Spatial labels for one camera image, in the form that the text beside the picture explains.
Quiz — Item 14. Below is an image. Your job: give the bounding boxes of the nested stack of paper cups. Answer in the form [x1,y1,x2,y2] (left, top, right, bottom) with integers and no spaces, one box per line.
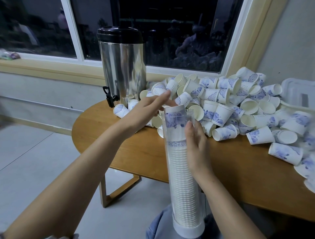
[165,140,203,230]

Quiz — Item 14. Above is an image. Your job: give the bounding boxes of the white plastic lid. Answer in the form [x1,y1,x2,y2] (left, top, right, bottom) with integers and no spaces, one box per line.
[280,77,315,112]

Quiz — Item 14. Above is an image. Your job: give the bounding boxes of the clear plastic cup dispenser tube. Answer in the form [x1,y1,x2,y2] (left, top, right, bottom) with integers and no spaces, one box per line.
[161,105,206,239]

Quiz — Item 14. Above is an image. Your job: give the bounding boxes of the wooden table leg frame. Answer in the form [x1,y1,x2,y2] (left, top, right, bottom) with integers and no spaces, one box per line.
[99,173,142,208]

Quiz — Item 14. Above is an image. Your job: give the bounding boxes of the stainless steel water dispenser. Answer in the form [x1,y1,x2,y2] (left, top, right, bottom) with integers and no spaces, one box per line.
[96,27,147,108]

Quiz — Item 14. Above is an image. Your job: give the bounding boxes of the person's left forearm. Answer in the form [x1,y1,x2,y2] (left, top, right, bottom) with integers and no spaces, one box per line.
[2,123,133,239]

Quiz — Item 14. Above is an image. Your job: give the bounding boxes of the white framed window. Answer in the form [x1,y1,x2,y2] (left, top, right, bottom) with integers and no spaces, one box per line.
[0,0,288,84]

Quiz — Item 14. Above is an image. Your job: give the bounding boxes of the single blue-printed paper cup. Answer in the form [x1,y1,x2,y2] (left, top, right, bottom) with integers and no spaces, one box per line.
[163,104,191,130]

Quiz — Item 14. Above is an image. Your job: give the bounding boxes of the person's right hand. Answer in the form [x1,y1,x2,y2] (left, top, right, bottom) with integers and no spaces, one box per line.
[184,120,215,183]

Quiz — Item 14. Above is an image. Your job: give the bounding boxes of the person's blue jeans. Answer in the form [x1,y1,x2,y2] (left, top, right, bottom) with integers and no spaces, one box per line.
[146,204,223,239]

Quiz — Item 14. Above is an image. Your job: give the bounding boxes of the pile of paper cups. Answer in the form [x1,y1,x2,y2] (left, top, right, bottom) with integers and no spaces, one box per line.
[113,66,315,194]

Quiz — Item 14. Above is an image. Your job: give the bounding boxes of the person's right forearm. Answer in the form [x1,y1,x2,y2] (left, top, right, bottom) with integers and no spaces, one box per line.
[196,174,267,239]

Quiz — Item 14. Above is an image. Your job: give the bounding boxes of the person's grey shirt sleeve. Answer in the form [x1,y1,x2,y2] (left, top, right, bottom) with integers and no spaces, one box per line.
[0,231,80,239]

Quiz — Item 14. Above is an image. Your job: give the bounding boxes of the person's left hand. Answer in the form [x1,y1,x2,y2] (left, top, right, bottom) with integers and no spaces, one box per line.
[118,90,177,139]

